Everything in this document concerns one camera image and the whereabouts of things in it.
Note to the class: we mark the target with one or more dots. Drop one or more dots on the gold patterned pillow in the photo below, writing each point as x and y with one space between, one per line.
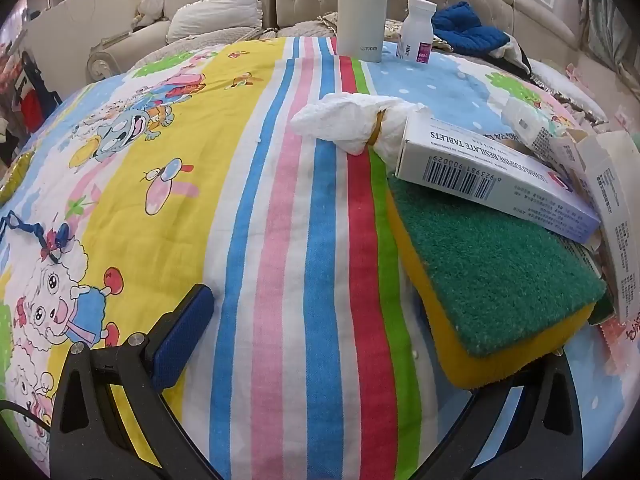
325 22

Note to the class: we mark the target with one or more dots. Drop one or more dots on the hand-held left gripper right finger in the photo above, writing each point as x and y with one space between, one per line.
545 410

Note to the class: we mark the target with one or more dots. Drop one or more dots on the red garment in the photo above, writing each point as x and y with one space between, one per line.
32 102

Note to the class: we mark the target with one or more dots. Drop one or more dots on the patterned curtain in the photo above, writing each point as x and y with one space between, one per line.
610 20

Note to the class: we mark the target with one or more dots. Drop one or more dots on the black white garment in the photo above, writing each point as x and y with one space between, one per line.
512 57

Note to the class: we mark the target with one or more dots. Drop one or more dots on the pink snack packet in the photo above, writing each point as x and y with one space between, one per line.
620 335

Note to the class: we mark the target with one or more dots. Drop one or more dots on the white pillow gold trim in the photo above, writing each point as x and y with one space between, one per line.
560 80

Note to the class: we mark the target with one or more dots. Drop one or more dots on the yellow green sponge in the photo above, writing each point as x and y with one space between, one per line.
490 280

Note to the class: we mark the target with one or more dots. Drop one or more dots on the white purple medicine box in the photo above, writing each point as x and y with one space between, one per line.
490 185

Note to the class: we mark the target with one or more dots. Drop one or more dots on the cartoon printed blanket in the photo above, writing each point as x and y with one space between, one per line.
300 260

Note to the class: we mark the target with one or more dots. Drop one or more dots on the open white cardboard box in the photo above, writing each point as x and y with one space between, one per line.
615 210

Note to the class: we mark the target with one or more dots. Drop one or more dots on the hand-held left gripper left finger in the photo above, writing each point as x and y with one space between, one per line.
182 330

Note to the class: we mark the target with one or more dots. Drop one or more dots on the white tissue wad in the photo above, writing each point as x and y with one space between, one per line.
345 120

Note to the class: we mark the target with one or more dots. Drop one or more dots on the white thermos bottle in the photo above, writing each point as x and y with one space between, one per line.
360 10

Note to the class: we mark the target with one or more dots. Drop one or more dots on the white pill bottle pink label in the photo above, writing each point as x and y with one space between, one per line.
417 30

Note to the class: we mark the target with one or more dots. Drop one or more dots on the white ruffled pillow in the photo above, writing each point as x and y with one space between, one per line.
215 15

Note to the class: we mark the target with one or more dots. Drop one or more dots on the blue quilted jacket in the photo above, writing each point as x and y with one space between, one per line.
470 30

